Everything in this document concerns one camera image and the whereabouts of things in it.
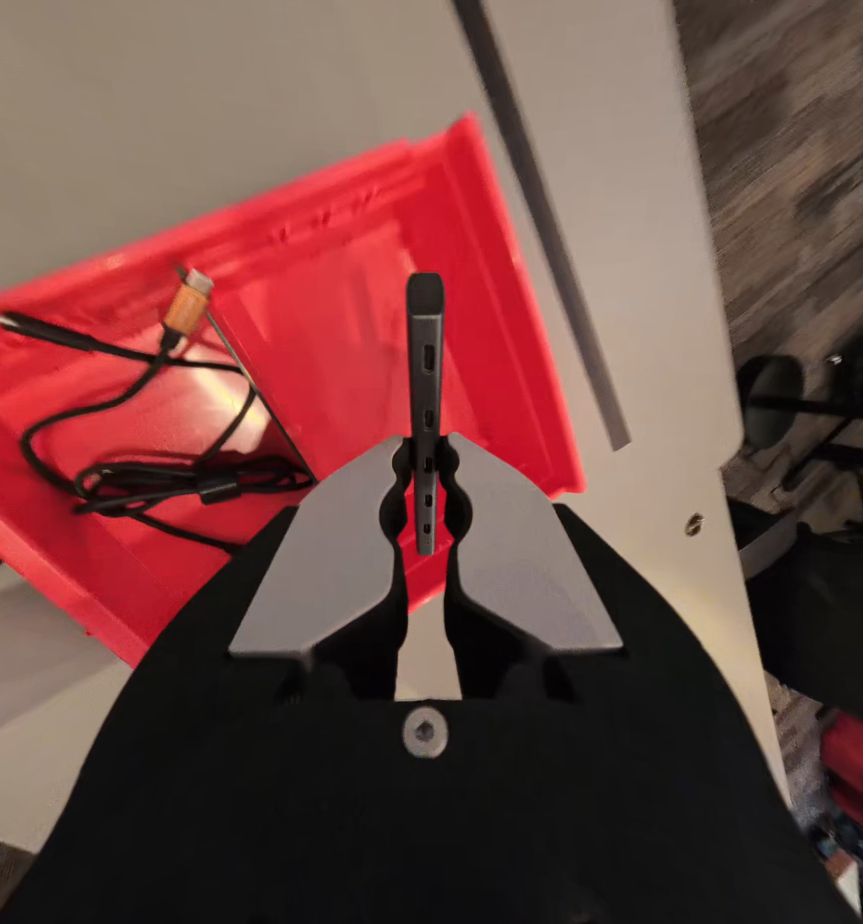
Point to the dark metal strip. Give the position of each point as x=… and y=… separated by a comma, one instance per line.
x=547, y=216

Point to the black chair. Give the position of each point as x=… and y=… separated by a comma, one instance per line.
x=821, y=613

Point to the grey usb hub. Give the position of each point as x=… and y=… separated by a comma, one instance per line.
x=425, y=346

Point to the black stand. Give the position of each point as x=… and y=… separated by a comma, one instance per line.
x=767, y=401

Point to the red plastic bin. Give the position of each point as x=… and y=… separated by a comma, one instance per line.
x=344, y=325

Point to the red bag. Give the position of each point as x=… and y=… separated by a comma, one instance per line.
x=857, y=772

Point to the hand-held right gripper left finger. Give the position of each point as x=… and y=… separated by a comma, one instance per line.
x=316, y=563

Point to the table screw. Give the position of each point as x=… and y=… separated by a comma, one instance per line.
x=693, y=523

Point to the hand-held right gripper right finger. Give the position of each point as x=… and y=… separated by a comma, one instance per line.
x=525, y=570

